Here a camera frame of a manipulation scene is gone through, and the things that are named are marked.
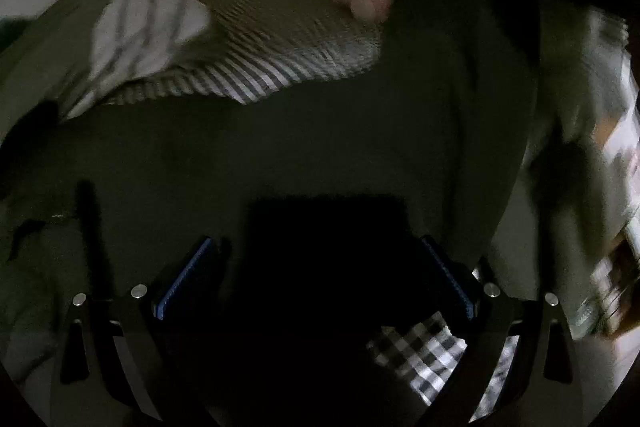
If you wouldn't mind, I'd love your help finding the black large garment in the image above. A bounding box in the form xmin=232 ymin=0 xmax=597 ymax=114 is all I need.
xmin=1 ymin=0 xmax=536 ymax=426

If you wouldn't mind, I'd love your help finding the black white gingham bedsheet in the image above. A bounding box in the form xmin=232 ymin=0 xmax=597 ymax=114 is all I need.
xmin=367 ymin=313 xmax=520 ymax=421

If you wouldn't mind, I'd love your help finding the white striped cloth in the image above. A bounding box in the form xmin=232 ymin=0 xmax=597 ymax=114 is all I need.
xmin=63 ymin=0 xmax=213 ymax=118

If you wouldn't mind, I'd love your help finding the thin striped grey pillow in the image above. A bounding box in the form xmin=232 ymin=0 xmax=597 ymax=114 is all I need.
xmin=106 ymin=0 xmax=381 ymax=106

